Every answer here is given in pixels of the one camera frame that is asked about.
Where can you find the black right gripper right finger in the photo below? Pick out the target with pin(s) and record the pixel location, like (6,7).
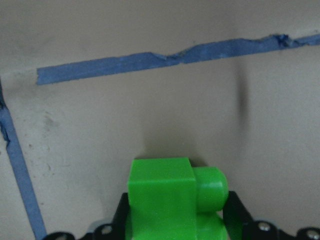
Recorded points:
(236,217)

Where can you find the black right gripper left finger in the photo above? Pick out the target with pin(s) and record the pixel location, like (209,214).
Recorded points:
(120,219)

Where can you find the green toy block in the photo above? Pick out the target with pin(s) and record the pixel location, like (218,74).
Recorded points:
(169,199)

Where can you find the brown paper table cover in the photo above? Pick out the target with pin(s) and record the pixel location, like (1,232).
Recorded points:
(256,117)

